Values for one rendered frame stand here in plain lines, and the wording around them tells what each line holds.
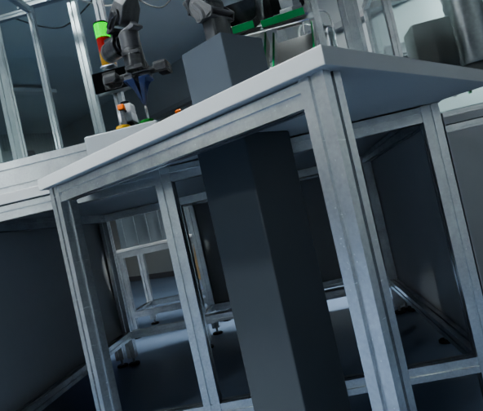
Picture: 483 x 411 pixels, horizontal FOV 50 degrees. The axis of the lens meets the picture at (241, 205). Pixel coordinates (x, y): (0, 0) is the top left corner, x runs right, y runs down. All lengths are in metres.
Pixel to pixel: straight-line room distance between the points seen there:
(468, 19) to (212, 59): 1.41
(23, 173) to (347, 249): 1.12
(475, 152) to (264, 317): 1.28
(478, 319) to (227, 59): 0.89
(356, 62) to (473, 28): 1.60
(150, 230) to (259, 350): 2.48
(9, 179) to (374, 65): 1.15
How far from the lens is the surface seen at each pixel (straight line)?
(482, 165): 2.20
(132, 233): 3.66
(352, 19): 2.85
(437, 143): 1.42
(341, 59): 0.78
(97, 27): 1.94
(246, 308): 1.21
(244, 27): 1.62
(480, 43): 2.38
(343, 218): 0.76
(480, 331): 1.48
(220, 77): 1.19
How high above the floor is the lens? 0.65
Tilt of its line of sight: 1 degrees up
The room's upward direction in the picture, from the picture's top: 13 degrees counter-clockwise
